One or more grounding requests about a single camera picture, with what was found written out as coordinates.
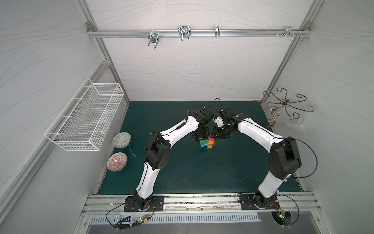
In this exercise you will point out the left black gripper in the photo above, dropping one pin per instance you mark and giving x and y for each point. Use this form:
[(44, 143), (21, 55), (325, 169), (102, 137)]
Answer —
[(200, 134)]

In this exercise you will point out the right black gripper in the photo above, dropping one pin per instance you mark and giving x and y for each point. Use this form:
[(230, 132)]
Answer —
[(221, 132)]

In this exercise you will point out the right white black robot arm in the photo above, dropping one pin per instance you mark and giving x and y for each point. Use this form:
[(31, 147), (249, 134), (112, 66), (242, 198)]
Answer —
[(284, 157)]

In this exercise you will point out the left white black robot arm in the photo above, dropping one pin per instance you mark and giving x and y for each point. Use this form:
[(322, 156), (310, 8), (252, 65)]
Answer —
[(157, 152)]

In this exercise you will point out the metal scroll cup stand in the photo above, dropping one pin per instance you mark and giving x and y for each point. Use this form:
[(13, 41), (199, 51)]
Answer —
[(293, 112)]

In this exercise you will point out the clear glass cup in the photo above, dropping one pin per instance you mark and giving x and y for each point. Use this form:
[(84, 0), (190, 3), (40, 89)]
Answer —
[(294, 123)]

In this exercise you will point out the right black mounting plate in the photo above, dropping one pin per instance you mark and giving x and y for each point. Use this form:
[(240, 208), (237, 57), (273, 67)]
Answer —
[(248, 201)]

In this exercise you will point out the black mounting plate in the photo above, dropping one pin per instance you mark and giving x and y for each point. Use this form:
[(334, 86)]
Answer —
[(156, 203), (248, 201)]

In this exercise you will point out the grey green round plate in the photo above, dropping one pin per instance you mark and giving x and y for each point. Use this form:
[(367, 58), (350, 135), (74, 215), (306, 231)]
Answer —
[(121, 140)]

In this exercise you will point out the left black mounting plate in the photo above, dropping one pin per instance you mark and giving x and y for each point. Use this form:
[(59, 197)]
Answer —
[(156, 203)]

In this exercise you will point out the pink round plate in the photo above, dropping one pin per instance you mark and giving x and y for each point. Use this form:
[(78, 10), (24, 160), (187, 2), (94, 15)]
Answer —
[(117, 162)]

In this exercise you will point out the metal hook clamp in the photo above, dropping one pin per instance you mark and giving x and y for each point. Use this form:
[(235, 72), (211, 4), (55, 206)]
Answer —
[(217, 31)]

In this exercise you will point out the metal u-bolt clamp middle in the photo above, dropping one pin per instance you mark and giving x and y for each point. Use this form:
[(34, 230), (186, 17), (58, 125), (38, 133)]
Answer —
[(184, 32)]

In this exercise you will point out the metal u-bolt clamp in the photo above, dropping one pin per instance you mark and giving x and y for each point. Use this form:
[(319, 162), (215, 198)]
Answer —
[(154, 39), (184, 32)]

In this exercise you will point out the metal u-bolt clamp left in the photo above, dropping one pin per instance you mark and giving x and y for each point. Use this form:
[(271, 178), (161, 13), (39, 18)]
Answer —
[(154, 39)]

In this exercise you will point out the horizontal aluminium top bar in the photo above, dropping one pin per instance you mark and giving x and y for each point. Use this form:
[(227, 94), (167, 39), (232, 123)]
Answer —
[(195, 33)]

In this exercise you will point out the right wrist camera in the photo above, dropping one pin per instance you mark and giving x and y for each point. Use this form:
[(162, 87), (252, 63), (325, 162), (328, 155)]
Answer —
[(224, 116)]

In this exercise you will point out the white slotted cable duct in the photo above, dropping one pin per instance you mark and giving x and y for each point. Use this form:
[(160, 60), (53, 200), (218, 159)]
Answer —
[(179, 218)]

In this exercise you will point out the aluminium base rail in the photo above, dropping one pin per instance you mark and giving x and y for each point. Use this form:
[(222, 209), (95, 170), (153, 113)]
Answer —
[(199, 203)]

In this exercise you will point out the metal bracket clamp right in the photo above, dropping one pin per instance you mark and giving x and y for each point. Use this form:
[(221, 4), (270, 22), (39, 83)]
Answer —
[(288, 33)]

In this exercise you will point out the white wire basket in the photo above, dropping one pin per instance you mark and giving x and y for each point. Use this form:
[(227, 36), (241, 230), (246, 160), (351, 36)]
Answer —
[(84, 122)]

